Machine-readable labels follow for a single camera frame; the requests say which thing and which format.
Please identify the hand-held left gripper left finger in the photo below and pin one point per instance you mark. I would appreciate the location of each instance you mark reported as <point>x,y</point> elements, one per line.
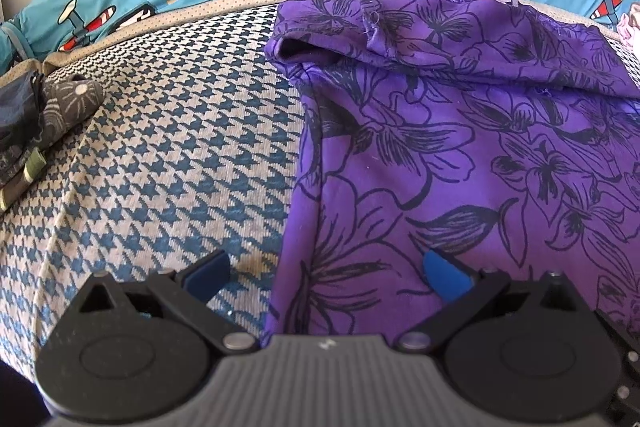
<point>207,277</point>

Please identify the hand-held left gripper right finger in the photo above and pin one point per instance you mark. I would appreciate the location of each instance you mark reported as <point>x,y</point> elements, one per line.
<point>447,277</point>

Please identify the purple floral garment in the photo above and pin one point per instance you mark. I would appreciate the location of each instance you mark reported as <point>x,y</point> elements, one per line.
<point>450,132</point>

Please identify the houndstooth bed cover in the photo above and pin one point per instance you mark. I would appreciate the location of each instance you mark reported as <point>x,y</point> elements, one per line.
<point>175,157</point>

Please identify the grey patterned garment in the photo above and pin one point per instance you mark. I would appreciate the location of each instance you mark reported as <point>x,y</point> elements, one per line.
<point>65,99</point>

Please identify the navy cloth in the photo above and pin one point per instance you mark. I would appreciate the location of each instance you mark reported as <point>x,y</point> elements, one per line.
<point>12,107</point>

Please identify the grey dotted mattress edging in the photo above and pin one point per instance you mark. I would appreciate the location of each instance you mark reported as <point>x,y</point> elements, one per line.
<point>200,9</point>

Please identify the pink cloth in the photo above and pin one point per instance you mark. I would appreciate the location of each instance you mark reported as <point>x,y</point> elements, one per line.
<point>630,24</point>

